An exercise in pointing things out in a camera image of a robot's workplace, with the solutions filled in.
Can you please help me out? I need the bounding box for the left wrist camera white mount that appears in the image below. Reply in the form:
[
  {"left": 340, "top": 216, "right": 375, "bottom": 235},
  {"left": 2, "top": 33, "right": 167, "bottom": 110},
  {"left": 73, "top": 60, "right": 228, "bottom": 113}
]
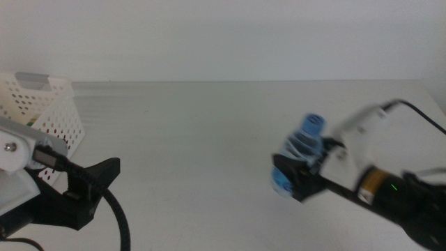
[{"left": 0, "top": 116, "right": 70, "bottom": 217}]

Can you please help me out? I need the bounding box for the white perforated plastic basket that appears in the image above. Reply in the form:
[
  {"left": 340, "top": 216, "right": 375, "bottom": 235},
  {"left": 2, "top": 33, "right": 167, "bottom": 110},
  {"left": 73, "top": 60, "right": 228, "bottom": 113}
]
[{"left": 0, "top": 71, "right": 86, "bottom": 185}]

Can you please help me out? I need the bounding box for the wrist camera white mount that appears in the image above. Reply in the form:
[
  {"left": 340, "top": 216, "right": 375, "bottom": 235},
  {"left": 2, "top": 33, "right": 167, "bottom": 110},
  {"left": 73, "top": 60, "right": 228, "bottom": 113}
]
[
  {"left": 318, "top": 104, "right": 424, "bottom": 196},
  {"left": 0, "top": 116, "right": 70, "bottom": 217}
]

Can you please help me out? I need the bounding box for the thick black braided cable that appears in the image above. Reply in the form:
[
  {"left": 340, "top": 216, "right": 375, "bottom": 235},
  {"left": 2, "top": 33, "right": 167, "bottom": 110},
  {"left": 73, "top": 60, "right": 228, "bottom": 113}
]
[{"left": 33, "top": 144, "right": 132, "bottom": 251}]

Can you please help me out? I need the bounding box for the thin black cable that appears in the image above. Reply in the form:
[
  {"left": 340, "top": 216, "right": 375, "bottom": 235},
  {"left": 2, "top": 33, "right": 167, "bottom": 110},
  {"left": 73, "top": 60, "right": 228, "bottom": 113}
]
[{"left": 0, "top": 236, "right": 45, "bottom": 251}]

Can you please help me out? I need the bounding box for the blue capped water bottle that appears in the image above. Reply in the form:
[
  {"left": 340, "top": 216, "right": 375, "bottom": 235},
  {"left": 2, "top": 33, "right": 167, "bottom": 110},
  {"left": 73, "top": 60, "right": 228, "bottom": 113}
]
[{"left": 270, "top": 113, "right": 328, "bottom": 199}]

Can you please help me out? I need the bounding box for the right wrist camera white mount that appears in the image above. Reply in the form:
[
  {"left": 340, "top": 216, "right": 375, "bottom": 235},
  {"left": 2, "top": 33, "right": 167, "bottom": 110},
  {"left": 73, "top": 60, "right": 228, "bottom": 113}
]
[{"left": 318, "top": 104, "right": 424, "bottom": 196}]

